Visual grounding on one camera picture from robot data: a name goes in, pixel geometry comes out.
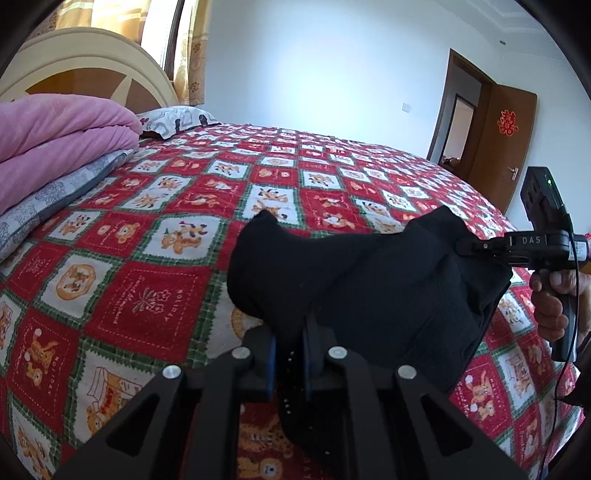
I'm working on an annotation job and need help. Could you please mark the black pants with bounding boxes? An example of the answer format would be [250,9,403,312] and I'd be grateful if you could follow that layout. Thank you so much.
[225,204,515,453]

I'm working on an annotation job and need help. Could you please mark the right hand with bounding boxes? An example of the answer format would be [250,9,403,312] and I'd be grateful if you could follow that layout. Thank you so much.
[530,270,590,347]

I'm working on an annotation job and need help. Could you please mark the brown wooden door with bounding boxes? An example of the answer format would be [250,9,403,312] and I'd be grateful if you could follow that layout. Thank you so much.
[428,50,538,213]

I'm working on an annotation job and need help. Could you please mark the red paper door decoration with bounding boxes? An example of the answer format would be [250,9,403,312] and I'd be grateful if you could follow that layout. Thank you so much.
[497,109,519,137]

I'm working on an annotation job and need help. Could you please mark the red patterned bed quilt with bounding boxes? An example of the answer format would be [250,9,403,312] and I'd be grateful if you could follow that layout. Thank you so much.
[0,121,585,480]

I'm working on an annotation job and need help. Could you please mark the grey patterned folded blanket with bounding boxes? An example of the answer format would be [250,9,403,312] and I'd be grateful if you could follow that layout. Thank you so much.
[0,149,135,261]

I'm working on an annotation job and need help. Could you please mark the white patterned pillow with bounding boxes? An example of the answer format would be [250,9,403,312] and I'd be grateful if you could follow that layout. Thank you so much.
[137,105,219,140]

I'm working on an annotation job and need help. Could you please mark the pink folded blanket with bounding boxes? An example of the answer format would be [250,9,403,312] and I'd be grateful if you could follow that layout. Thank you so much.
[1,94,142,212]

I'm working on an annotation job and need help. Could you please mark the cream wooden headboard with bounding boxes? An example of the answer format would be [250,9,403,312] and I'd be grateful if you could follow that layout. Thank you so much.
[1,27,179,113]

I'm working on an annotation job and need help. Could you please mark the window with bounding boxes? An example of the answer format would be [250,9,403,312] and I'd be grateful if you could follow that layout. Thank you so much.
[140,0,184,80]

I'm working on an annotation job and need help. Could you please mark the yellow curtain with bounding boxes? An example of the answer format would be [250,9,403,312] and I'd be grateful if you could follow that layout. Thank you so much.
[30,0,211,106]

